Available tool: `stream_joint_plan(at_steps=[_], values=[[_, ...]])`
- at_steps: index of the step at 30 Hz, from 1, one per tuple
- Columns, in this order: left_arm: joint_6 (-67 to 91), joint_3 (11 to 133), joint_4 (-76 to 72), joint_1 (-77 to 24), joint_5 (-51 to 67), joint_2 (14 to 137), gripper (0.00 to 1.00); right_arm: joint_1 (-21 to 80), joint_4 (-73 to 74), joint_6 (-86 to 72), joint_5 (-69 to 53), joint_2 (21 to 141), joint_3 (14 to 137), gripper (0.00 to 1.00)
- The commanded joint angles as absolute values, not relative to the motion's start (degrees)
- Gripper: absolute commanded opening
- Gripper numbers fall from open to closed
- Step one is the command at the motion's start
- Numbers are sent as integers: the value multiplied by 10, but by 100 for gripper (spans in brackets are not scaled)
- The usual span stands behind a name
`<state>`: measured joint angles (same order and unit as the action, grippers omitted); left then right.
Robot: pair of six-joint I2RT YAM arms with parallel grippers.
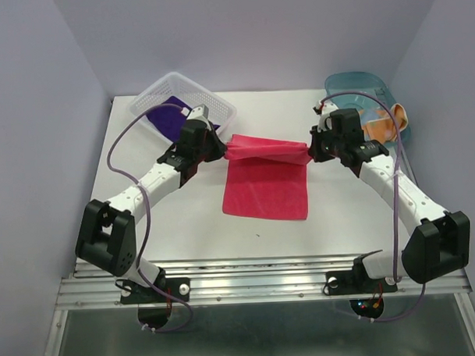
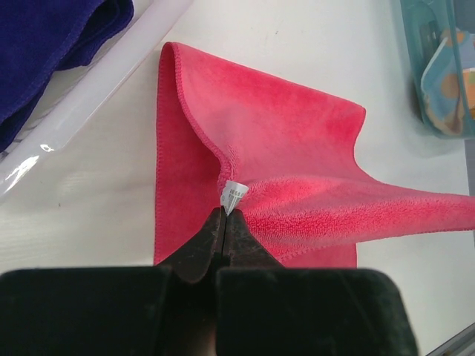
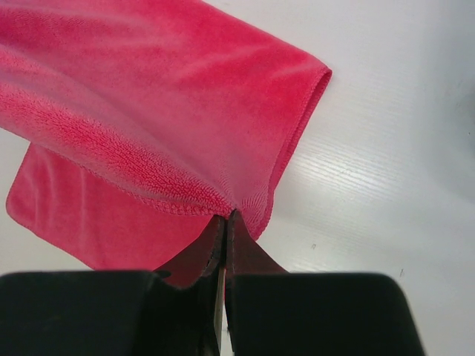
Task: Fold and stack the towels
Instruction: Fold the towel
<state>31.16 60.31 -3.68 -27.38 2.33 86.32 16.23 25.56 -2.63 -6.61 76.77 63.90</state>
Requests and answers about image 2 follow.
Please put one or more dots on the teal translucent plastic tub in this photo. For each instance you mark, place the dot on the teal translucent plastic tub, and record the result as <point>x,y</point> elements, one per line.
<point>424,22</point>

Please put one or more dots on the white perforated plastic basket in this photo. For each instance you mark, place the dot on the white perforated plastic basket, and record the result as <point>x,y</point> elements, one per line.
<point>73,96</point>

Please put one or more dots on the pink towel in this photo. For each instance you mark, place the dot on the pink towel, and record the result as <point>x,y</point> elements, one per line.
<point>308,202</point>

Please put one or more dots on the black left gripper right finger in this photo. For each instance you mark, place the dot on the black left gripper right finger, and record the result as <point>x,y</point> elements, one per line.
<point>266,309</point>

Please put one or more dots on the orange patterned towel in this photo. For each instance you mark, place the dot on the orange patterned towel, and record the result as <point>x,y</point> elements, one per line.
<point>447,85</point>

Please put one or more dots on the purple towel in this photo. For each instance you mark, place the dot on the purple towel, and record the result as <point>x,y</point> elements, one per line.
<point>39,38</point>

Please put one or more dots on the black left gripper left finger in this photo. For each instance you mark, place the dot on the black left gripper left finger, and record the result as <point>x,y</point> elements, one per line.
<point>168,309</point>

